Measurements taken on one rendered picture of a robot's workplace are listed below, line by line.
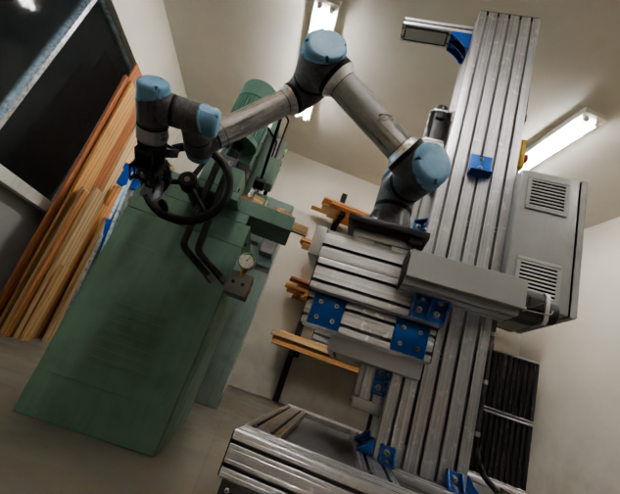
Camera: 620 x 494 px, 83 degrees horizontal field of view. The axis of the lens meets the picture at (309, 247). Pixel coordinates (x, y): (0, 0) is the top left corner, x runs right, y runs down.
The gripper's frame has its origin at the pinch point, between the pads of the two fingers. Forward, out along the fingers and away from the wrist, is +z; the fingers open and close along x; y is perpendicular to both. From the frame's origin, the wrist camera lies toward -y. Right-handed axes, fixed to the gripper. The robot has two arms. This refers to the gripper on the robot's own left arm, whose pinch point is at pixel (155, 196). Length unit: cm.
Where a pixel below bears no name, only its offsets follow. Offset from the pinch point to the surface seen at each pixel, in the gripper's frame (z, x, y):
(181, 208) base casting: 17.3, 0.6, -17.2
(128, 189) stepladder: 73, -57, -73
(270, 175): 25, 21, -71
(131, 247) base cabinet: 27.0, -8.2, 0.3
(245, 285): 23.3, 33.5, 0.7
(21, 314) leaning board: 147, -92, -16
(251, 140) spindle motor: 5, 10, -60
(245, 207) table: 12.5, 21.6, -25.6
